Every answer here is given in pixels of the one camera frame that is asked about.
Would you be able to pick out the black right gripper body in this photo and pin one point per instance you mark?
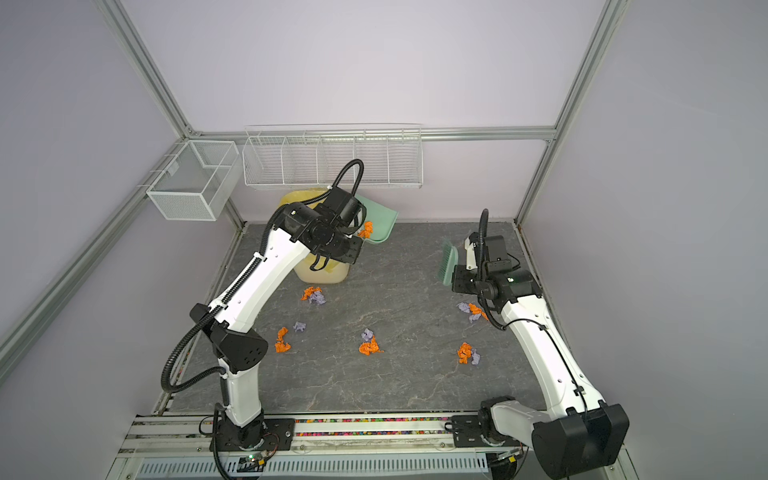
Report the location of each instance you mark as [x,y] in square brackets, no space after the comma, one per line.
[469,282]

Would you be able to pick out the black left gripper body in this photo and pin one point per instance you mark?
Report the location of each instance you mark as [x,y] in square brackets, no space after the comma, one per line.
[343,248]

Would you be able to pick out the green hand brush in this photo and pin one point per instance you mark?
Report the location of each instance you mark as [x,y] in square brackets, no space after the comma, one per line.
[448,263]

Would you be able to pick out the green plastic dustpan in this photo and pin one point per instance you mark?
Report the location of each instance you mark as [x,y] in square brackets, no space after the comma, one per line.
[383,219]

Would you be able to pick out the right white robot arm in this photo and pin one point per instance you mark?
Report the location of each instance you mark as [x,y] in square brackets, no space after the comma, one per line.
[577,431]

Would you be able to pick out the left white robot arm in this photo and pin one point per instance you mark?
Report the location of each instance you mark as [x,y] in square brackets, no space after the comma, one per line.
[228,321]

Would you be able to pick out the orange paper scrap far right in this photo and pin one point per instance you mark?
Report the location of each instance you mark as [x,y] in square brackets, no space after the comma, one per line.
[477,310]

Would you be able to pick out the beige bin with yellow bag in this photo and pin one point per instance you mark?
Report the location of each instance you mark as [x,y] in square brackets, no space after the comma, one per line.
[308,269]

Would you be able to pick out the orange paper scrap near brush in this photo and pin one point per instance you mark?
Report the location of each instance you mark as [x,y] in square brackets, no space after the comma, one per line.
[366,230]

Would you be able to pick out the orange paper scrap near bin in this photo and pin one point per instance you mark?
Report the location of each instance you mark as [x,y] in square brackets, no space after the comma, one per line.
[308,292]

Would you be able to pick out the purple paper scrap near bin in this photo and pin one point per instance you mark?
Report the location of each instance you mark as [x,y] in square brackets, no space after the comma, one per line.
[317,298]

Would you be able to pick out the orange paper scrap right front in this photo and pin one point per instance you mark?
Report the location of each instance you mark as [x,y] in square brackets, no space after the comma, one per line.
[465,353]

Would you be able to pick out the orange paper scrap centre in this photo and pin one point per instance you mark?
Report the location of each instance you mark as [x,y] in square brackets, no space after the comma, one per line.
[369,347]

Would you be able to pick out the orange paper scrap left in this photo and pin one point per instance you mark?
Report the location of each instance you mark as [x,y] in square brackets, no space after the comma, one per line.
[281,345]

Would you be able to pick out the small white mesh basket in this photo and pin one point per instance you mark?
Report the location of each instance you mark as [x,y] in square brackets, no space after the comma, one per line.
[198,181]

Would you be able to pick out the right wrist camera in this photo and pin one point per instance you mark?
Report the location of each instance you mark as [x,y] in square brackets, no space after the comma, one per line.
[495,250]

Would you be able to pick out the long white wire basket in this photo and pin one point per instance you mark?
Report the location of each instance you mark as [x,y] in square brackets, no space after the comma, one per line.
[276,156]

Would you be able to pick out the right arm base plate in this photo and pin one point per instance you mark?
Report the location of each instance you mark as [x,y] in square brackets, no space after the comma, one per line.
[471,431]

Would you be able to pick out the white vented cable duct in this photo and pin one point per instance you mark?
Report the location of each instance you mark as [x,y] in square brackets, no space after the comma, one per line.
[328,466]

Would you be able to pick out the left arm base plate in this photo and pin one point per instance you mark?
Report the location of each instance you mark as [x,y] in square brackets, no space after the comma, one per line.
[271,434]

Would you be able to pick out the aluminium front rail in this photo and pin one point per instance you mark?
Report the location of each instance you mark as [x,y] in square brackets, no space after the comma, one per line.
[314,434]

